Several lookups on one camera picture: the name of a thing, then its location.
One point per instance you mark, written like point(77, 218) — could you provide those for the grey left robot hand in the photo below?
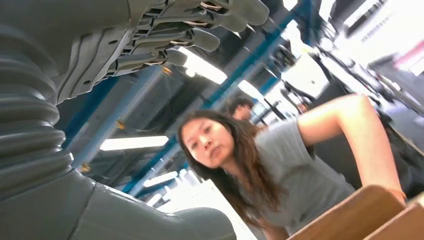
point(82, 30)

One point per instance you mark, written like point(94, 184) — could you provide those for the person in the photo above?
point(241, 109)
point(291, 172)

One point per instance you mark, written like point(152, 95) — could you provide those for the white ceiling light panel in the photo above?
point(205, 68)
point(132, 143)
point(160, 179)
point(250, 89)

